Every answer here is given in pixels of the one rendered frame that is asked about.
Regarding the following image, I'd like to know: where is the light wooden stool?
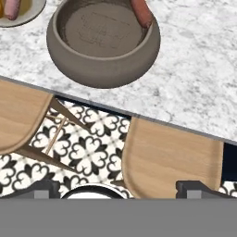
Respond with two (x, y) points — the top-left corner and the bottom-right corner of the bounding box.
(121, 116), (224, 200)
(0, 79), (91, 174)

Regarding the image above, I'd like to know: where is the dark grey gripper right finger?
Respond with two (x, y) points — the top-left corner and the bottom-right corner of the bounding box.
(176, 181), (233, 200)

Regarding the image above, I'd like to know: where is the white round disc black rim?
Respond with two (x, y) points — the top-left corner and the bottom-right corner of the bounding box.
(60, 183), (128, 200)

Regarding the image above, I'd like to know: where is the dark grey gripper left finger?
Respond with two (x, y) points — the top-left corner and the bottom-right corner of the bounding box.
(6, 180), (61, 200)

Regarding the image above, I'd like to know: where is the pink sausage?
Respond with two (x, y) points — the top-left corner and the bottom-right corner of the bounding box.
(4, 0), (22, 21)

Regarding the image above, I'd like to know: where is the reddish brown sausage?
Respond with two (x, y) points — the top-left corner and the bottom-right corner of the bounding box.
(130, 0), (154, 30)

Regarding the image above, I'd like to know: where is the pale grey plate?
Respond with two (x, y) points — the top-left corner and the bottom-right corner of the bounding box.
(0, 0), (47, 29)

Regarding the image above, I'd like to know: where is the brown ceramic bowl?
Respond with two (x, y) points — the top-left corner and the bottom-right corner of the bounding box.
(46, 0), (161, 90)

